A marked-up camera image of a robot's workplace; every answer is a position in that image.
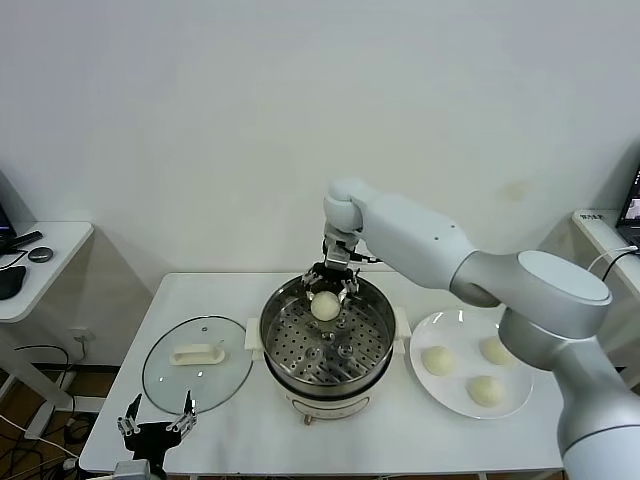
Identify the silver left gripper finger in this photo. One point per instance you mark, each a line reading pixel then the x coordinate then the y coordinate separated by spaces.
pixel 129 422
pixel 186 417

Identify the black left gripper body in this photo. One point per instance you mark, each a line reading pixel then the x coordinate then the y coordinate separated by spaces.
pixel 150 435

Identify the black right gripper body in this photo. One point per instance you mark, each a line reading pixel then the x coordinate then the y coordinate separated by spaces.
pixel 331 274

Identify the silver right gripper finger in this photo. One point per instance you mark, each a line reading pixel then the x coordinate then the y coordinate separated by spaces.
pixel 312 287
pixel 350 287

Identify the white steamed baozi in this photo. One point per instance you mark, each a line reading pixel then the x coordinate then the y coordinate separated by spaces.
pixel 438 360
pixel 325 306
pixel 492 352
pixel 484 391

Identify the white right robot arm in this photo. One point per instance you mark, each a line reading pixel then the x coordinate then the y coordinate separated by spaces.
pixel 425 235

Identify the perforated steel steamer basket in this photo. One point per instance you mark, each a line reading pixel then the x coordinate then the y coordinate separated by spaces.
pixel 325 360

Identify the white round plate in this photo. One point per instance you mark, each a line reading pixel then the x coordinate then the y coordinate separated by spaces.
pixel 450 395

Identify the white side table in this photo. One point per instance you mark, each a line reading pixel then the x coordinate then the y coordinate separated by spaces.
pixel 592 225
pixel 65 250

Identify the round dark disc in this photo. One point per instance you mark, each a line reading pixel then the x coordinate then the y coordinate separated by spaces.
pixel 40 254

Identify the black remote bar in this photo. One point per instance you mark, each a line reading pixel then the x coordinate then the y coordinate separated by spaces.
pixel 25 240

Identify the dark monitor on shelf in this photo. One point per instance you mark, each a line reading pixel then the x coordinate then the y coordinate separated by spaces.
pixel 4 215

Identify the white label sticker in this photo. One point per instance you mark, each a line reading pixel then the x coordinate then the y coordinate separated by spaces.
pixel 592 216

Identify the black laptop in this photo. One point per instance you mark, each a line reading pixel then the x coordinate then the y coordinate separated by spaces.
pixel 632 210

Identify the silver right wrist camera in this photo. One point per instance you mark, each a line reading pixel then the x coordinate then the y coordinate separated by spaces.
pixel 337 255

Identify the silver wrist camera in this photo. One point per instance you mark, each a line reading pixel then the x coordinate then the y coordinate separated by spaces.
pixel 131 471
pixel 337 255

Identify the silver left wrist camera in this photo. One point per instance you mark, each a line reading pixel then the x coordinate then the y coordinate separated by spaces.
pixel 131 471

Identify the white wall socket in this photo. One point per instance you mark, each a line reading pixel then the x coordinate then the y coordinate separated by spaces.
pixel 82 336

